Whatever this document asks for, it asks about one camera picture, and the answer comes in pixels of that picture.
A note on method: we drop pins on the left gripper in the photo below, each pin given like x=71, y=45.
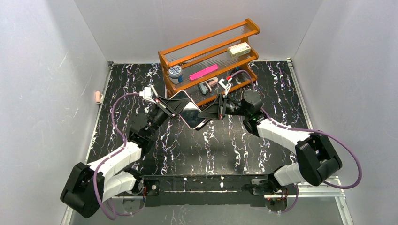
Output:
x=162, y=108

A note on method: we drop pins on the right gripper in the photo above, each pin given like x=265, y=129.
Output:
x=221, y=107

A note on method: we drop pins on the phone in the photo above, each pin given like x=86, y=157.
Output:
x=189, y=114

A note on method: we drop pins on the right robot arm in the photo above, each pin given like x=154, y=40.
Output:
x=316, y=158

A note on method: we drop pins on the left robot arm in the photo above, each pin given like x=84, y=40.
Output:
x=90, y=186

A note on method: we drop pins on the black smartphone on table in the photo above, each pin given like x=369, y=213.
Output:
x=201, y=125

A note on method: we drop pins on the pink and blue stapler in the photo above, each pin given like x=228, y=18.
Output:
x=206, y=86

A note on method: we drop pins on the pink flat bar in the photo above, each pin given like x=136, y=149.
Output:
x=203, y=72

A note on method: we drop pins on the blue lidded jar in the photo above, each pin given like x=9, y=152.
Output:
x=175, y=74

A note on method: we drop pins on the orange wooden shelf rack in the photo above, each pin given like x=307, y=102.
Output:
x=186, y=65

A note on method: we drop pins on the cream rectangular box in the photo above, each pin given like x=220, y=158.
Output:
x=238, y=50

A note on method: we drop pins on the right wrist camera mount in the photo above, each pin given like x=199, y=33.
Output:
x=226, y=85

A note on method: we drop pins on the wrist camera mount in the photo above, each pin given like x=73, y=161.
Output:
x=146, y=94
x=226, y=85

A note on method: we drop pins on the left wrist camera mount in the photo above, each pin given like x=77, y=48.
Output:
x=146, y=94

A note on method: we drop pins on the pink wall hook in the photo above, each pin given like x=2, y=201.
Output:
x=98, y=97

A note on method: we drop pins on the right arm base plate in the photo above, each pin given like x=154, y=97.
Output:
x=265, y=185

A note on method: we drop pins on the aluminium front frame rail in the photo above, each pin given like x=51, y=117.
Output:
x=227, y=190

